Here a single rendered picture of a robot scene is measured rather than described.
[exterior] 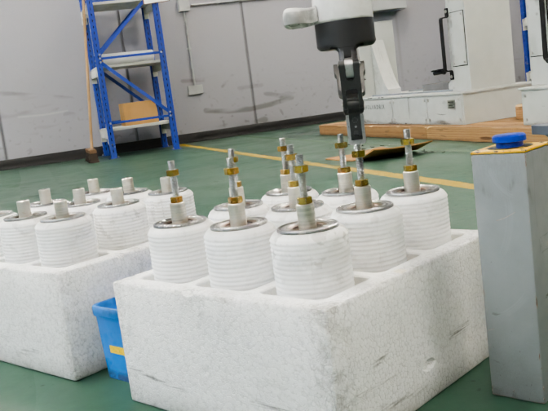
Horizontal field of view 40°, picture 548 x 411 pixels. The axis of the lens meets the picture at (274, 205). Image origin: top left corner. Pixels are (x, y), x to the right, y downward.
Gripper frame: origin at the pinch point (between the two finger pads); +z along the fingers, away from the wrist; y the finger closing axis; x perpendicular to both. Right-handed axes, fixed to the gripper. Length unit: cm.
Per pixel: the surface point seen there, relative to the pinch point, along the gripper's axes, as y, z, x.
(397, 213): -2.3, 10.8, -4.1
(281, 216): 3.1, 10.5, 11.4
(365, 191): -1.0, 7.7, -0.4
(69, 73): 590, -44, 254
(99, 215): 29, 11, 46
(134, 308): 0.2, 20.6, 33.1
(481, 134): 310, 31, -65
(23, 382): 14, 35, 58
